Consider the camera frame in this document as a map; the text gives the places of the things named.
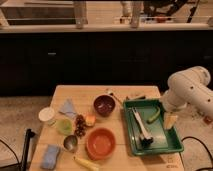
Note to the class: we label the dark maroon bowl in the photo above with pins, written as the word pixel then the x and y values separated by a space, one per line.
pixel 104 105

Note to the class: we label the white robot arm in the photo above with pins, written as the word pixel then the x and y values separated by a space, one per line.
pixel 189 86

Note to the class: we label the wooden spoon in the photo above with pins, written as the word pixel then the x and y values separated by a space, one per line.
pixel 113 95

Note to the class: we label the orange peach fruit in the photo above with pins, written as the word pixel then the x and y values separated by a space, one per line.
pixel 90 120

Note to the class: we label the brown grape bunch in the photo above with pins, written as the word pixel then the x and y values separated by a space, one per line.
pixel 80 126

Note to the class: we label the blue folded cloth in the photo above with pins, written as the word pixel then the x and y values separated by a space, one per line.
pixel 68 109

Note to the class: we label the green plastic tray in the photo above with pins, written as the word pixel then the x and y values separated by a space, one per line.
pixel 164 141

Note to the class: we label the orange bowl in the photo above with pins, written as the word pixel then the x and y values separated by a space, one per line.
pixel 100 144

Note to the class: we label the green pepper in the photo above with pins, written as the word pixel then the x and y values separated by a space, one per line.
pixel 154 116

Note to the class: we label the light green small cup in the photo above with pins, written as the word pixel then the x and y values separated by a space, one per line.
pixel 64 126

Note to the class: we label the metal kitchen tongs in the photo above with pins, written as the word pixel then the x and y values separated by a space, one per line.
pixel 145 136

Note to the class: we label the white lidded cup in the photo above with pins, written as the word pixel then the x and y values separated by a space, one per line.
pixel 47 115

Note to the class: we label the small metal cup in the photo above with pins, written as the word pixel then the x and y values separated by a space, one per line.
pixel 71 143

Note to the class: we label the yellow cheese wedge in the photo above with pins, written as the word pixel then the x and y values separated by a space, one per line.
pixel 169 120

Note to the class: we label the blue sponge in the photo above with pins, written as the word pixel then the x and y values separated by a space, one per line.
pixel 49 159

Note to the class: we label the black chair frame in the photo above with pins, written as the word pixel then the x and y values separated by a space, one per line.
pixel 22 163

